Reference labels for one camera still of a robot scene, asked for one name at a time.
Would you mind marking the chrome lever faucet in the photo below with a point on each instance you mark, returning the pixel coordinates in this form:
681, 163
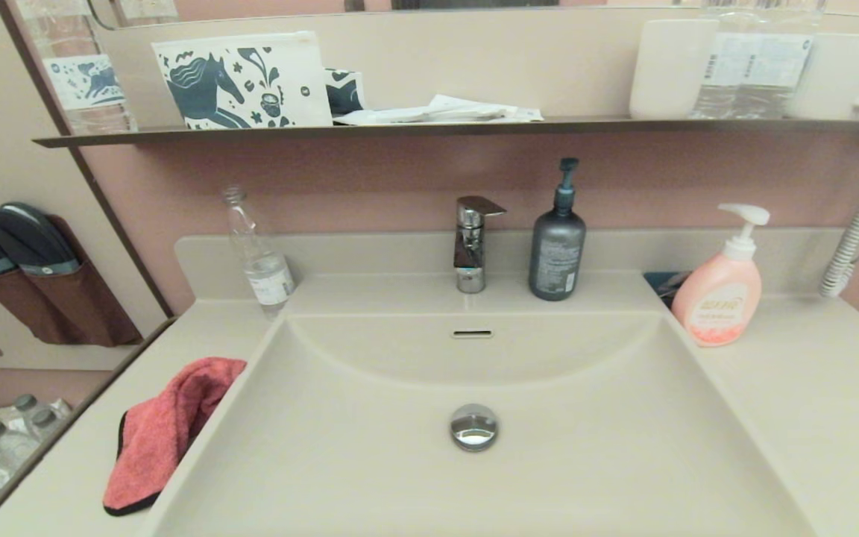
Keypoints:
468, 245

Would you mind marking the pink fluffy cleaning cloth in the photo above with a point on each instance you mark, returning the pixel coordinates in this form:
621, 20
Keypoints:
161, 440

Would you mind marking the chrome sink drain stopper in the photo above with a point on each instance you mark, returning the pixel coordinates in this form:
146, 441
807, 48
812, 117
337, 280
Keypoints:
473, 428

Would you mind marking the beige wash basin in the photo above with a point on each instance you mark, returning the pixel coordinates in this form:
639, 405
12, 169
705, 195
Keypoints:
586, 462

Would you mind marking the grey pump bottle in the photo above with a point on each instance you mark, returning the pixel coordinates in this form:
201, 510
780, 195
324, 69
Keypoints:
557, 257

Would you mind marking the white paper packets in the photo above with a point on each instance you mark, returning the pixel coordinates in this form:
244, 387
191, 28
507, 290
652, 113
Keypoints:
437, 112

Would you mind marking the clear plastic water bottle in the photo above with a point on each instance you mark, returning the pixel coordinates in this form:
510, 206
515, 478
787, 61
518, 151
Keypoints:
267, 272

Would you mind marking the small dark print pouch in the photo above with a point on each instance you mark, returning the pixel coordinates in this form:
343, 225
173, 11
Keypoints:
344, 91

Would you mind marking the dark blue flat packet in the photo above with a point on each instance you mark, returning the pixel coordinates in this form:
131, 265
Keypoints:
661, 286

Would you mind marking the white horse print pouch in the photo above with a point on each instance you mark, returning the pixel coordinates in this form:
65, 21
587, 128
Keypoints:
243, 80

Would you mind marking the pink soap pump bottle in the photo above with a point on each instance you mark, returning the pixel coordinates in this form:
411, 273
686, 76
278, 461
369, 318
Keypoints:
717, 296

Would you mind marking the brown fabric slipper holder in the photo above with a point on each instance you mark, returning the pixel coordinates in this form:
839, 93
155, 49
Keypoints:
83, 309

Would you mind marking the labelled water bottle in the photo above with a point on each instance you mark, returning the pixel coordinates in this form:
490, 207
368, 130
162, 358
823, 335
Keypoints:
786, 71
728, 71

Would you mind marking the brown wall shelf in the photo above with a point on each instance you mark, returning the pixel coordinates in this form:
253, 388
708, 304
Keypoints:
474, 128

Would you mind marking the wall mirror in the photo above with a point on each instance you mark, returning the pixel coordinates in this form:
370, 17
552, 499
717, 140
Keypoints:
474, 4

